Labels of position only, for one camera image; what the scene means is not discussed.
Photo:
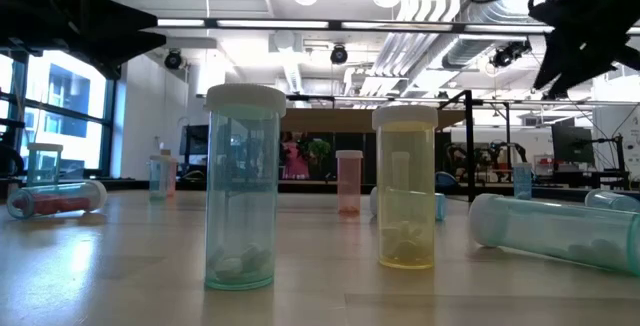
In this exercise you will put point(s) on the black ceiling light rail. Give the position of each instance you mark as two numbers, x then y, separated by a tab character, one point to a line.
335	25

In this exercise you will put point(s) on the green background plant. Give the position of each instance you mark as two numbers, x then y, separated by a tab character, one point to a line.
320	148

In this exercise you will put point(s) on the silver ventilation duct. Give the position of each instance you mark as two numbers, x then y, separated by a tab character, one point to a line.
465	51

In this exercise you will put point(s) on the blue bottle red capsules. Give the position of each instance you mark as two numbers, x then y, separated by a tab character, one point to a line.
55	201

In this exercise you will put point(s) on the blue medicine bottle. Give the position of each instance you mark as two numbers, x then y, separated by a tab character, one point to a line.
522	183

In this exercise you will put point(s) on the black computer monitor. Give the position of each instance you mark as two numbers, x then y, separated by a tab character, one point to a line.
572	143
195	141

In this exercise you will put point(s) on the blue bottle white tablets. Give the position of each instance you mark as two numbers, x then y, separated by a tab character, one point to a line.
615	201
440	207

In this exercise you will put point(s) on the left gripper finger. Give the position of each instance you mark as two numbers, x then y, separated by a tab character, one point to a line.
125	48
125	18

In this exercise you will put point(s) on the black table frame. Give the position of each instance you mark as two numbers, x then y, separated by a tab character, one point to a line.
300	187

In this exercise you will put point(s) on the dark window frame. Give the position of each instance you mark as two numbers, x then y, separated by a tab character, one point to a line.
107	126

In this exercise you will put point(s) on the green bottle mixed pills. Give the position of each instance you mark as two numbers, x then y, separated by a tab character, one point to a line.
45	166

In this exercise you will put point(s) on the black ceiling spotlight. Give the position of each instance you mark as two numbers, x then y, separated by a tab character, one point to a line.
173	59
338	55
507	55

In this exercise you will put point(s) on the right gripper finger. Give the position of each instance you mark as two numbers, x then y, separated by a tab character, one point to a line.
587	73
557	61

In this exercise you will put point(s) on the yellow medicine bottle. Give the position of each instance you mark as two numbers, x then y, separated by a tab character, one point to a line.
405	201
400	166

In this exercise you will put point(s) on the teal medicine bottle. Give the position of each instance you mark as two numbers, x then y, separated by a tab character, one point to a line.
550	231

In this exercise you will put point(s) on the pink bottle orange tablets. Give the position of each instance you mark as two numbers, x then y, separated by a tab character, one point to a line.
349	181

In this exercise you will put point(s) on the person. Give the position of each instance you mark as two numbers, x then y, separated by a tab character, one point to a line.
295	163

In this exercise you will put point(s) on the pink medicine bottle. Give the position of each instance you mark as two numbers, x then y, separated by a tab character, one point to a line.
173	178

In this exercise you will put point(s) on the wooden shelf black frame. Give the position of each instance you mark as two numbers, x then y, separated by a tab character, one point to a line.
340	121

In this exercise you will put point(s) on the black background rig frame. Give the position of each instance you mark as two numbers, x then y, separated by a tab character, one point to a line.
507	141

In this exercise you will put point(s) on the blue round chair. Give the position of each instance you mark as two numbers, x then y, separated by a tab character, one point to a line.
445	182

